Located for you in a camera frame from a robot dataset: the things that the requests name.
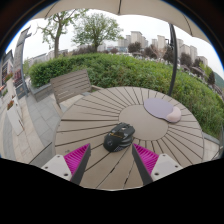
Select white planter box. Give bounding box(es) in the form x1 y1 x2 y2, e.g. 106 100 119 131
5 99 25 137

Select black computer mouse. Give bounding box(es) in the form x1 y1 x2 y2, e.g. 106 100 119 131
102 122 136 153

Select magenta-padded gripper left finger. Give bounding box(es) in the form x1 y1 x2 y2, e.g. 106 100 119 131
41 143 92 186

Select bare-trunked leaning tree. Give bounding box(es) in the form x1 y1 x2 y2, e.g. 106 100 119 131
36 9 88 60

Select tall grey sign pillar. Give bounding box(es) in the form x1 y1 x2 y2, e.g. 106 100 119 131
12 26 33 100

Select lilac mouse pad with wrist rest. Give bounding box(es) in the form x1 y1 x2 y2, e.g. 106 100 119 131
143 97 183 124

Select green hedge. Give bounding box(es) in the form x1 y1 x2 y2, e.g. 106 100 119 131
28 53 224 138

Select beige parasol canopy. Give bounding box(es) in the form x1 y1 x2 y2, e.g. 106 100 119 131
31 0 211 44

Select round leafy tree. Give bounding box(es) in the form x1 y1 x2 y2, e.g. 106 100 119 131
71 12 125 53

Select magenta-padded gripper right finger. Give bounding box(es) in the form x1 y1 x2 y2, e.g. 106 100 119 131
131 143 184 186

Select distant apartment buildings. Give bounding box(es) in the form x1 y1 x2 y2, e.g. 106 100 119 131
116 30 210 68

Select dark curved parasol pole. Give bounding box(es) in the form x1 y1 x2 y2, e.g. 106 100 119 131
167 23 179 98

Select grey slatted outdoor chair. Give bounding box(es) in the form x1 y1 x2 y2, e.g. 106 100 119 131
49 68 102 108

